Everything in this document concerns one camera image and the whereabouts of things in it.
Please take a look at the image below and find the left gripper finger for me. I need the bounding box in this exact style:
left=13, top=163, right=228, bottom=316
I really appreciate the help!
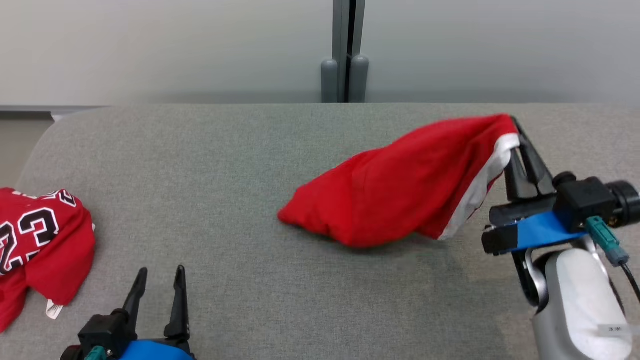
left=164, top=265, right=191, bottom=343
left=122, top=267, right=149, bottom=331

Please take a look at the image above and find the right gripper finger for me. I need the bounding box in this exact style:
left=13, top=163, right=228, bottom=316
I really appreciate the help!
left=504, top=149, right=539, bottom=202
left=511, top=116, right=556, bottom=197

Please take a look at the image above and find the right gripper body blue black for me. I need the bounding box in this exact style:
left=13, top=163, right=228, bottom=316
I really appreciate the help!
left=481, top=195, right=590, bottom=256

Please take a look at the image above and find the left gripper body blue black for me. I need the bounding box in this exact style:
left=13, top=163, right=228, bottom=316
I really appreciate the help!
left=118, top=339, right=196, bottom=360

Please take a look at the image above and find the red number 23 jersey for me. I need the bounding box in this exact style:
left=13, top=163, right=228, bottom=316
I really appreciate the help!
left=0, top=187, right=97, bottom=333

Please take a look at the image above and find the red garment with white trim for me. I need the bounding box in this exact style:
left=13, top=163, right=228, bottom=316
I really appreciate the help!
left=277, top=114, right=521, bottom=249

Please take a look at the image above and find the right camera cable teal plug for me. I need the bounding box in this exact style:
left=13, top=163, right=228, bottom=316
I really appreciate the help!
left=585, top=216, right=640, bottom=303

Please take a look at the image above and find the grey partition post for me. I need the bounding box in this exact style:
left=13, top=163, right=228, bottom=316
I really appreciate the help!
left=320, top=0, right=370, bottom=104

